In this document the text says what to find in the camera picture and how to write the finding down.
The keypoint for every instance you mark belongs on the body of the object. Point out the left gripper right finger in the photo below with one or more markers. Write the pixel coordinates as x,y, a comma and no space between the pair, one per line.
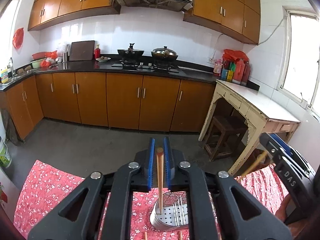
218,207

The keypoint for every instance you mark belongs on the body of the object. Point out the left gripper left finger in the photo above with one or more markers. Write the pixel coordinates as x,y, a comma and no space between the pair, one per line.
100,206

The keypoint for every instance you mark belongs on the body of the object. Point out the lower wooden kitchen cabinets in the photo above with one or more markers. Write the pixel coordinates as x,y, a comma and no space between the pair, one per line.
116,100

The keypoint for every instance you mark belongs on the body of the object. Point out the wooden kitchen cabinets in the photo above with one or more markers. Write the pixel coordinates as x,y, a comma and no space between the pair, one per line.
116,100
239,19

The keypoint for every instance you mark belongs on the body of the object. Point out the upper wooden kitchen cabinets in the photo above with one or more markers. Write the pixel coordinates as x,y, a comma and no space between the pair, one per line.
239,19

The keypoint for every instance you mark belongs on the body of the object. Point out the red floral tablecloth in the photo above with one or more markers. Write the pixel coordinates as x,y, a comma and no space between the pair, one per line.
46,186

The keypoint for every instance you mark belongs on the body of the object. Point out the cream old wooden table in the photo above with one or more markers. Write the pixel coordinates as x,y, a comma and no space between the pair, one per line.
263,115

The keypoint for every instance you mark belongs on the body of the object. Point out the wooden stool under table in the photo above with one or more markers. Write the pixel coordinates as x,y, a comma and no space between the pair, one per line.
224,136

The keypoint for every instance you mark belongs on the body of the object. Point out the white bucket on floor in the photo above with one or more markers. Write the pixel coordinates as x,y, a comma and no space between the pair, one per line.
5,157

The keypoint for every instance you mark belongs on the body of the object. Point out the red oil jug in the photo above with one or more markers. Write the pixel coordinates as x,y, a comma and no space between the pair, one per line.
238,72

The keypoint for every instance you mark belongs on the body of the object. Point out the yellow dish soap bottle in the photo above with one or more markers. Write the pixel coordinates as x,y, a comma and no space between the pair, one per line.
4,75

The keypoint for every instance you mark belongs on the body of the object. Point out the red basin on counter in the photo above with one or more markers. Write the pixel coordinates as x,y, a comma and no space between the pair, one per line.
39,55

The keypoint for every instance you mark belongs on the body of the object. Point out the brown cutting board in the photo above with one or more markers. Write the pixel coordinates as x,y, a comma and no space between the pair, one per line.
82,51

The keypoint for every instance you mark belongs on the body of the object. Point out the red bottle on counter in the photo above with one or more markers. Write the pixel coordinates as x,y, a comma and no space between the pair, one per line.
97,52

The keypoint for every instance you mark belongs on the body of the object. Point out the gas stove top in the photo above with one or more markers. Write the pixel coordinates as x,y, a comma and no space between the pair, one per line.
141,67

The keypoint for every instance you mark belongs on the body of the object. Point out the lidded dark wok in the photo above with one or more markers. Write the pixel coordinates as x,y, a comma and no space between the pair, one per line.
164,54

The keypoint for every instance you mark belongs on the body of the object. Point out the wire metal utensil holder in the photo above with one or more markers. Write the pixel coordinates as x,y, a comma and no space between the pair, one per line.
174,214

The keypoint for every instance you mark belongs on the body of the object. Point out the black wok with handle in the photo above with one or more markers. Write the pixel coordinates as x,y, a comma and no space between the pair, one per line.
130,53

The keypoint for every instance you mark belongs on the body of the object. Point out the red plastic bag on wall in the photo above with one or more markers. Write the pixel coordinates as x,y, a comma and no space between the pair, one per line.
18,38

